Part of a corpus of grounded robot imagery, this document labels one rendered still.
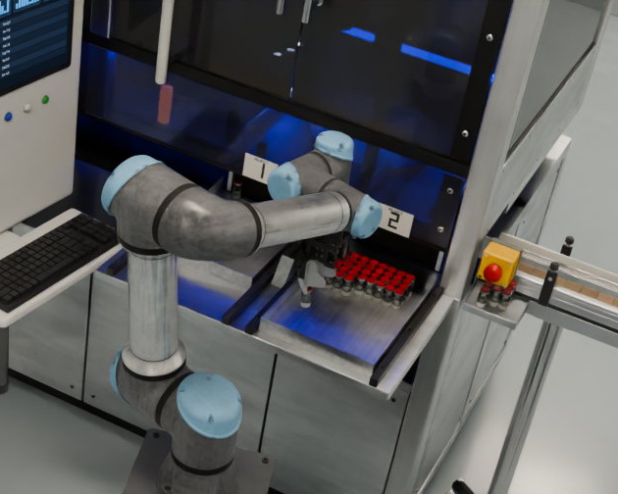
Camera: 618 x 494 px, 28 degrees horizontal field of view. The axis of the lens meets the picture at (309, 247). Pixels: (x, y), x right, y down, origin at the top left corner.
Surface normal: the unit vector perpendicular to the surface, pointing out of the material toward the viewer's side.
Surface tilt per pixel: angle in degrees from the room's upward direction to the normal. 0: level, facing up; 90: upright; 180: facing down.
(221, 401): 8
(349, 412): 90
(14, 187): 90
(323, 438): 90
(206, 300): 0
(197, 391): 8
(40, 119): 90
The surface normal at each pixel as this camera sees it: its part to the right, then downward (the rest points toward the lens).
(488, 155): -0.42, 0.44
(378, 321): 0.15, -0.83
